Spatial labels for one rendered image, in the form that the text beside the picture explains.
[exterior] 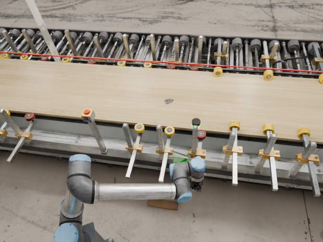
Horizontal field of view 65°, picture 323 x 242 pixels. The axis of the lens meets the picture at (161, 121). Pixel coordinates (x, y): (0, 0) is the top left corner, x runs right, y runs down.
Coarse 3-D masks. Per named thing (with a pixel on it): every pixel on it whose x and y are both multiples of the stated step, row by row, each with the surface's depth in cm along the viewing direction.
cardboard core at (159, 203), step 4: (148, 200) 252; (152, 200) 252; (156, 200) 251; (160, 200) 251; (164, 200) 252; (168, 200) 252; (148, 204) 252; (152, 204) 251; (156, 204) 250; (160, 204) 249; (164, 204) 249; (168, 204) 248; (172, 204) 248; (176, 204) 248; (168, 208) 250; (172, 208) 248; (176, 208) 247
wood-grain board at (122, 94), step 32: (0, 64) 273; (32, 64) 269; (64, 64) 266; (96, 64) 262; (0, 96) 241; (32, 96) 238; (64, 96) 235; (96, 96) 233; (128, 96) 230; (160, 96) 227; (192, 96) 225; (224, 96) 222; (256, 96) 220; (288, 96) 217; (320, 96) 215; (192, 128) 202; (224, 128) 200; (256, 128) 198; (288, 128) 196; (320, 128) 194
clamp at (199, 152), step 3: (189, 150) 193; (198, 150) 192; (201, 150) 192; (204, 150) 192; (189, 153) 192; (192, 153) 191; (198, 153) 191; (201, 153) 191; (192, 156) 193; (195, 156) 192; (201, 156) 191; (204, 156) 190
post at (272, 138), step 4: (272, 136) 161; (276, 136) 161; (268, 140) 167; (272, 140) 162; (268, 144) 166; (272, 144) 166; (264, 148) 175; (268, 148) 170; (264, 152) 174; (268, 152) 173; (260, 160) 184; (264, 160) 182; (260, 164) 187; (256, 168) 194; (260, 168) 191
